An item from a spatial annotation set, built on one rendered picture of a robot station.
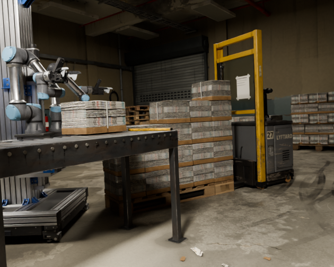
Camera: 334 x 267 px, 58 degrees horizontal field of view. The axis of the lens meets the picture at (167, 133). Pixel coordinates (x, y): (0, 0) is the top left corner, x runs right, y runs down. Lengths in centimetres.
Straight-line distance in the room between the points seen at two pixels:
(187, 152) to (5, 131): 171
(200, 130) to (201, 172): 47
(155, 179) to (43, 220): 112
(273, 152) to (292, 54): 579
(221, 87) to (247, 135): 80
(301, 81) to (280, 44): 123
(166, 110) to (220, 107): 71
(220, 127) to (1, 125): 218
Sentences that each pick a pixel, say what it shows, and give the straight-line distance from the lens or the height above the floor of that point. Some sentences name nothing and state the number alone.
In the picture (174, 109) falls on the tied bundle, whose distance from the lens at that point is 313.
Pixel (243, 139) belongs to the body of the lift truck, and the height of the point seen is 57.
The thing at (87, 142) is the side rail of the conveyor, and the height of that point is 79.
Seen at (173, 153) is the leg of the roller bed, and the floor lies 64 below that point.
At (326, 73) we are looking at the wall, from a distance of 906.
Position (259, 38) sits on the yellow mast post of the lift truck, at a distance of 378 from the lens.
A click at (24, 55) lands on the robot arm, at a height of 140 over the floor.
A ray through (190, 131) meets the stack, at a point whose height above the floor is 74.
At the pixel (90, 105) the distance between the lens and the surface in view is 213.
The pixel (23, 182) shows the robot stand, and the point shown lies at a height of 41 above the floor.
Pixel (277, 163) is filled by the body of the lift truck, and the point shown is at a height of 27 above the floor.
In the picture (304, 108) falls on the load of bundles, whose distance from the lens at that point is 755.
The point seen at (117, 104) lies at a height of 101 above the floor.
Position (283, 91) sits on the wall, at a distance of 938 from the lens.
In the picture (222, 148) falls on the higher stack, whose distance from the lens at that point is 352.
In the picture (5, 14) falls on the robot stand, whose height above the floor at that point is 179.
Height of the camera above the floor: 90
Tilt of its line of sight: 3 degrees down
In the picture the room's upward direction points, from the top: 3 degrees counter-clockwise
